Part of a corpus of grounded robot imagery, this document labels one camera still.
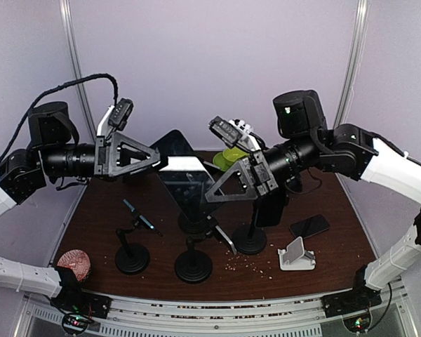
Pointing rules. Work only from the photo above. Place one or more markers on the aluminium frame post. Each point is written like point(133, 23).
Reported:
point(67, 23)
point(354, 61)

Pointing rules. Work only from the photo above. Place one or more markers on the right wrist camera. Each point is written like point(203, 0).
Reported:
point(235, 133)

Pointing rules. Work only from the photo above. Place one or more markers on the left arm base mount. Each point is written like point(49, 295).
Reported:
point(84, 303)

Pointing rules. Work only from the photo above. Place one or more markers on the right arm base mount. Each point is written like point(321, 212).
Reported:
point(347, 302)

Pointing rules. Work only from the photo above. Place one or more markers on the front aluminium rail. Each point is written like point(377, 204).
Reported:
point(294, 316)

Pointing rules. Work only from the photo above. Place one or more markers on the black round-base stand right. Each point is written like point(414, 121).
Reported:
point(250, 239)

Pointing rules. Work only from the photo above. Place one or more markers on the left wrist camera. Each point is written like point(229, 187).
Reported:
point(115, 118)

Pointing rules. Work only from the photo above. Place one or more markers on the green plastic bowl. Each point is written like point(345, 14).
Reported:
point(231, 155)

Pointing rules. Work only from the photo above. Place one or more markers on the white folding phone stand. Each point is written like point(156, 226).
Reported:
point(295, 257)

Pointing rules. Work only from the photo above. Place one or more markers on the left aluminium frame post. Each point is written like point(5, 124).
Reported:
point(67, 23)

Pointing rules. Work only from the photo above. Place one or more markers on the right aluminium frame post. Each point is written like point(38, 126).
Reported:
point(354, 61)

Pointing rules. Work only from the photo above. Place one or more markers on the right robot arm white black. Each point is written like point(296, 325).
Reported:
point(348, 150)

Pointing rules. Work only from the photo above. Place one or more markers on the black round-base stand back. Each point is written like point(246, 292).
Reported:
point(194, 228)

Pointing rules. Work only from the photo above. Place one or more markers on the black round-base stand front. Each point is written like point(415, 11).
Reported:
point(194, 266)

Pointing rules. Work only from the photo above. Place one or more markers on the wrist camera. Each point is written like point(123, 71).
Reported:
point(115, 118)
point(235, 133)

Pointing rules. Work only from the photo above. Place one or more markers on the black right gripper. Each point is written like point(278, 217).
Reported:
point(262, 180)

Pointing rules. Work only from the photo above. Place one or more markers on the black round-base stand left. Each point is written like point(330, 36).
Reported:
point(132, 258)

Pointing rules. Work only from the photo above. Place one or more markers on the blue phone on right stand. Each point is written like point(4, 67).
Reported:
point(270, 210)

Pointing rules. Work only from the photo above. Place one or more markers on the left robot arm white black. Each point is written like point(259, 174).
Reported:
point(55, 152)

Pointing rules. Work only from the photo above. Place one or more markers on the teal phone on left stand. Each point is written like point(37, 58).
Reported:
point(138, 219)

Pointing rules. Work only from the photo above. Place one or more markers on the black round-base stand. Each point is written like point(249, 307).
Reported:
point(132, 258)
point(194, 266)
point(250, 239)
point(194, 228)

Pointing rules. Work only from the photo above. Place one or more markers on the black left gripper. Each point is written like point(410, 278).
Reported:
point(106, 156)

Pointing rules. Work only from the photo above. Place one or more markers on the pink cased smartphone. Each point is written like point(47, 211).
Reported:
point(309, 227)

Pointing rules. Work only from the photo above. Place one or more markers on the green plastic plate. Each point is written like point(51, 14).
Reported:
point(219, 161)

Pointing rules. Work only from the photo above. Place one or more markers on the red patterned bowl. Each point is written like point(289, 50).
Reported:
point(78, 261)

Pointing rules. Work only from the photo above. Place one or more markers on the large black smartphone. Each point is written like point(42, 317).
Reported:
point(185, 177)

